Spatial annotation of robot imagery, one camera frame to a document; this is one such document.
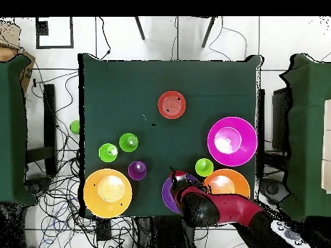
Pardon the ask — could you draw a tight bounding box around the purple plastic bowl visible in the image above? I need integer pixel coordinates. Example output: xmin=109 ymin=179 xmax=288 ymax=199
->
xmin=162 ymin=173 xmax=200 ymax=214

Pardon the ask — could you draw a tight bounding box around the green plastic cup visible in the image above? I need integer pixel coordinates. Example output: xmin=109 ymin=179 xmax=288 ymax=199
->
xmin=98 ymin=143 xmax=119 ymax=163
xmin=195 ymin=158 xmax=215 ymax=178
xmin=119 ymin=132 xmax=139 ymax=153

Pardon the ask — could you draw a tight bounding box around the small red plastic bowl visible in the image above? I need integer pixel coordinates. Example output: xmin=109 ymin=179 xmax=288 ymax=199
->
xmin=157 ymin=90 xmax=187 ymax=120

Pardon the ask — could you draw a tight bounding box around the large orange plastic bowl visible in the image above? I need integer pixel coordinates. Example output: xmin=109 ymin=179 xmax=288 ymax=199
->
xmin=83 ymin=168 xmax=133 ymax=220
xmin=202 ymin=169 xmax=251 ymax=200

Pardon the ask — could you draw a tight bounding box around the small green plastic bowl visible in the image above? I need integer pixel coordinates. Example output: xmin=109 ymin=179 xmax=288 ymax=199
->
xmin=70 ymin=119 xmax=80 ymax=136

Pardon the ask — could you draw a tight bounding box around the purple plastic cup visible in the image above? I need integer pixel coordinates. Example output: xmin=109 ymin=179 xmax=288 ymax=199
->
xmin=127 ymin=161 xmax=147 ymax=181

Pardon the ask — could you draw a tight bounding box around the large pink plastic bowl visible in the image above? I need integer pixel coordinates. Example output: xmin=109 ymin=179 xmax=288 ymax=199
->
xmin=207 ymin=116 xmax=259 ymax=167

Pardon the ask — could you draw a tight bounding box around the grey round stand base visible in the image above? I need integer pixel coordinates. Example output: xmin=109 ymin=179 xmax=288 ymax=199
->
xmin=259 ymin=177 xmax=289 ymax=205

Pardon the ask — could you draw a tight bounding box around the black floor power box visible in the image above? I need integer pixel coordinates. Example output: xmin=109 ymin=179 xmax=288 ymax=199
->
xmin=96 ymin=218 xmax=112 ymax=241

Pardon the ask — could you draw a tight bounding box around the black stand bar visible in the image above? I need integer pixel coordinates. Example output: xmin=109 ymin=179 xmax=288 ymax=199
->
xmin=255 ymin=88 xmax=266 ymax=179
xmin=25 ymin=83 xmax=58 ymax=176

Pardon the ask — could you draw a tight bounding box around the dark green table cloth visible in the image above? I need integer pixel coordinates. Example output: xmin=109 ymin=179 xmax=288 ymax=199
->
xmin=78 ymin=53 xmax=264 ymax=218

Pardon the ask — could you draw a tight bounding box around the black equipment box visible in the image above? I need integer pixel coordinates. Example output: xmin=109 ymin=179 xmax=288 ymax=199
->
xmin=271 ymin=87 xmax=291 ymax=151

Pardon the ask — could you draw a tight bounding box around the green side table cloth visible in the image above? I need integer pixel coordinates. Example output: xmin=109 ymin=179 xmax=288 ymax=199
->
xmin=278 ymin=53 xmax=331 ymax=223
xmin=0 ymin=55 xmax=38 ymax=207

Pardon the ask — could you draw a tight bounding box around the black tripod leg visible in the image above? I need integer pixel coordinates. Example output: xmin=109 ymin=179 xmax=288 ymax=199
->
xmin=134 ymin=16 xmax=146 ymax=41
xmin=201 ymin=16 xmax=219 ymax=49

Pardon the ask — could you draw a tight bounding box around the brown cardboard box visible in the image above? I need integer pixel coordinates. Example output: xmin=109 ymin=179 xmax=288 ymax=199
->
xmin=0 ymin=20 xmax=36 ymax=94

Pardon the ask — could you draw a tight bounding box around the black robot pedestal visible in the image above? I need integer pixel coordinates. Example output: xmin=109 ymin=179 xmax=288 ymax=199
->
xmin=134 ymin=216 xmax=197 ymax=248

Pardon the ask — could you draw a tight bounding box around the tangle of floor cables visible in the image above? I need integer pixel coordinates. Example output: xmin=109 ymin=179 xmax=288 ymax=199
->
xmin=24 ymin=69 xmax=89 ymax=248

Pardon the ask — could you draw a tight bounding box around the thin black cable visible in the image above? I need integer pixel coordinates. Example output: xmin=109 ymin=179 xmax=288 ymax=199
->
xmin=97 ymin=16 xmax=112 ymax=61
xmin=208 ymin=16 xmax=248 ymax=62

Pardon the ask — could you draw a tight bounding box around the black square floor frame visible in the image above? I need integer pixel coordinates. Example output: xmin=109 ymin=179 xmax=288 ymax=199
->
xmin=35 ymin=16 xmax=74 ymax=50

